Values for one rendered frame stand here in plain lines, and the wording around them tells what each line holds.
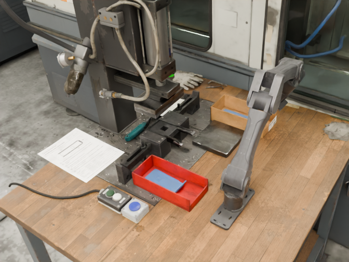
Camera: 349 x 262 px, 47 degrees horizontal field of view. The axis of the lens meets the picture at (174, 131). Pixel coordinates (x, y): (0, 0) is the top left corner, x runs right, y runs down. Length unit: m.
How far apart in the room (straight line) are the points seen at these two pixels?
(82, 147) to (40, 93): 2.33
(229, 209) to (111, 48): 0.70
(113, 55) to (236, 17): 0.71
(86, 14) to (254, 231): 0.94
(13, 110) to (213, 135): 2.52
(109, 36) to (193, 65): 0.83
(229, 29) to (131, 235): 1.12
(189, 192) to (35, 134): 2.21
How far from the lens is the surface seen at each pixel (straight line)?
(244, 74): 2.02
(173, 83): 1.48
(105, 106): 1.68
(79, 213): 1.44
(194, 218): 1.36
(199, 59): 2.14
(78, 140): 1.75
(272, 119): 1.74
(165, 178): 1.48
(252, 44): 1.95
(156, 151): 1.55
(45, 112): 3.69
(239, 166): 1.29
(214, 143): 1.60
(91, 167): 1.59
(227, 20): 1.99
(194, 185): 1.45
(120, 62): 1.48
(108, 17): 1.37
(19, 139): 3.45
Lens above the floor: 1.94
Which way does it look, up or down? 38 degrees down
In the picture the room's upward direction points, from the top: 5 degrees counter-clockwise
